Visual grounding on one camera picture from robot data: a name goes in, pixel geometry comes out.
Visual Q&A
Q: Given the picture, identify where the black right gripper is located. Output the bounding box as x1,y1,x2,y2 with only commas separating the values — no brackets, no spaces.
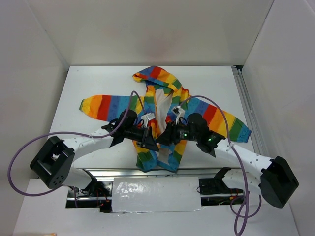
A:
156,118,200,146

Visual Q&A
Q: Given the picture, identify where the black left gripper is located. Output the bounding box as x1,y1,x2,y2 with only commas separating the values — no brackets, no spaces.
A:
124,124,159,151

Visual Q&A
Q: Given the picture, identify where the rainbow striped hooded jacket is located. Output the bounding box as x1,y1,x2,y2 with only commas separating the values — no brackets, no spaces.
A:
79,65,252,174

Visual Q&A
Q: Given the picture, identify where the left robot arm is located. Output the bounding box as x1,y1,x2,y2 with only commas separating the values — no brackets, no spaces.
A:
30,110,158,196

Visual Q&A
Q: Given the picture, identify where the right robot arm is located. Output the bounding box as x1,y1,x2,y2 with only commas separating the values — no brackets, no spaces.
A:
157,113,299,209

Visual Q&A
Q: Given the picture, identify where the white front cover panel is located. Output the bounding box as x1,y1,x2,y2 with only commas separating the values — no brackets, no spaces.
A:
112,177,202,213

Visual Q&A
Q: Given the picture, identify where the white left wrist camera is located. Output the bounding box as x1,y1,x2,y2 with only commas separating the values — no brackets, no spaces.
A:
141,113,156,127

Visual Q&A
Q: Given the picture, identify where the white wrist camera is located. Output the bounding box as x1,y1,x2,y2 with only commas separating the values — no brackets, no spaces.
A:
172,106,185,124
141,113,156,127

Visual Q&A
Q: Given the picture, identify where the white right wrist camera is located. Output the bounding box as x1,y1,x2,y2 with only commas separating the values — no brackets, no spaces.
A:
172,106,185,124

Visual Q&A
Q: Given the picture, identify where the aluminium frame rail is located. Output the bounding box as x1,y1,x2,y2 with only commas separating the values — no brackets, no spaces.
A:
38,65,275,179

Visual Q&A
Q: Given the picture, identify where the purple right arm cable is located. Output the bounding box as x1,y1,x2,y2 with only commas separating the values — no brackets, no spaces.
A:
177,95,262,236

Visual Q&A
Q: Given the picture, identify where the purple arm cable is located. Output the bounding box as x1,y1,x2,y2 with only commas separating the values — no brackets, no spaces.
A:
7,90,146,208
177,95,262,236

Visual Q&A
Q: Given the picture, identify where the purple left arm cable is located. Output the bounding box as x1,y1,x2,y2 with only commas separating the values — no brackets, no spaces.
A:
7,90,146,208

